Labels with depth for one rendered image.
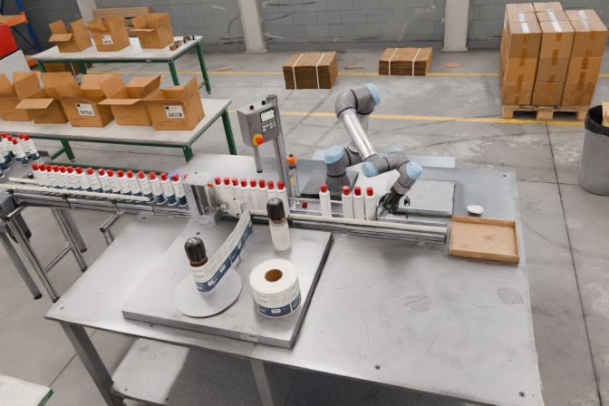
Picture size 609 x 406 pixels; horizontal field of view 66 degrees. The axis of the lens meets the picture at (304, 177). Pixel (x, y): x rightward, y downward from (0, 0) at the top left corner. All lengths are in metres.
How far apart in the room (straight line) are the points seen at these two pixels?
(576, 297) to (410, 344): 1.71
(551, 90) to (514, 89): 0.34
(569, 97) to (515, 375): 3.89
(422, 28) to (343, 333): 6.03
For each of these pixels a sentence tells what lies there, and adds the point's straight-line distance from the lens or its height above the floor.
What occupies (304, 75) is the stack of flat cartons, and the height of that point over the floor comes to 0.19.
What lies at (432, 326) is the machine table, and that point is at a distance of 2.05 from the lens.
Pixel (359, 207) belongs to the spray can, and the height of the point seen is 0.98.
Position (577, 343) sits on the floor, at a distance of 3.24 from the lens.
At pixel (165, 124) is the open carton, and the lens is 4.02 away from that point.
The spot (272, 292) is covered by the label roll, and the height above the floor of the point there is 1.02.
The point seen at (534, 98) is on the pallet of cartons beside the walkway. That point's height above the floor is 0.22.
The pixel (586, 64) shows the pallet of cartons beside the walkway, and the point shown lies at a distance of 5.36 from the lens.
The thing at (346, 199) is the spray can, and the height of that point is 1.03.
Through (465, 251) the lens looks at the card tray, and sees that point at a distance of 2.33.
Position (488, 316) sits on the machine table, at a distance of 2.12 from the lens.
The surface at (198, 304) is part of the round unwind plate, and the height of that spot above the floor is 0.89.
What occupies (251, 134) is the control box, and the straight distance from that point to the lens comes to 2.35.
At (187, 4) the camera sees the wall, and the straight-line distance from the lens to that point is 8.72.
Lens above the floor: 2.40
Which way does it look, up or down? 32 degrees down
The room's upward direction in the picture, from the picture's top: 8 degrees counter-clockwise
